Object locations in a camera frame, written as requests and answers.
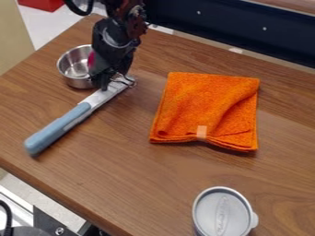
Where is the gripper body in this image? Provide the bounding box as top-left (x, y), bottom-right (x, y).
top-left (89, 18), bottom-right (141, 72)

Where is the red box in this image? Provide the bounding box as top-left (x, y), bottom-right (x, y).
top-left (16, 0), bottom-right (65, 13)

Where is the silver tool with blue handle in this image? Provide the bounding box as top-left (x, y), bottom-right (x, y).
top-left (22, 73), bottom-right (138, 157)

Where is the orange cloth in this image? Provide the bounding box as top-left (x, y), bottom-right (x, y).
top-left (147, 71), bottom-right (263, 153)

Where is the silver pot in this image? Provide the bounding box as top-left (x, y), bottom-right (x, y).
top-left (55, 44), bottom-right (99, 90)

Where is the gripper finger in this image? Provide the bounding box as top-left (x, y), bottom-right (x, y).
top-left (88, 66), bottom-right (116, 92)
top-left (115, 53), bottom-right (135, 77)

